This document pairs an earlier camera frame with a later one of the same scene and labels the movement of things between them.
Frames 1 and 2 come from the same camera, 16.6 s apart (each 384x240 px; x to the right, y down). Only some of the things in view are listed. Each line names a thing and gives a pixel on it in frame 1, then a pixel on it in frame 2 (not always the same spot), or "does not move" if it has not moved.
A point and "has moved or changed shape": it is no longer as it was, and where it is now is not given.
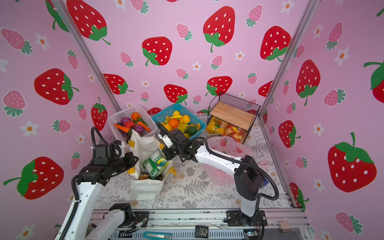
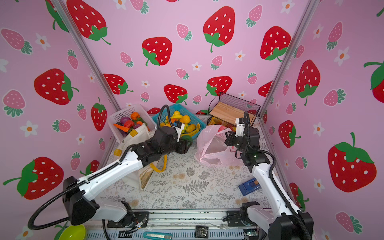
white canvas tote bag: (147, 190) -> (140, 178)
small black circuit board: (201, 231) does not move
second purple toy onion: (125, 119) does not move
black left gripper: (129, 156) -> (183, 147)
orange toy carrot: (122, 128) does not move
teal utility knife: (157, 235) does not move
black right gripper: (165, 147) -> (230, 137)
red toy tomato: (129, 124) does not move
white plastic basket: (127, 112) does not move
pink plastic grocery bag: (227, 145) has moved or changed shape
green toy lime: (192, 130) has moved or changed shape
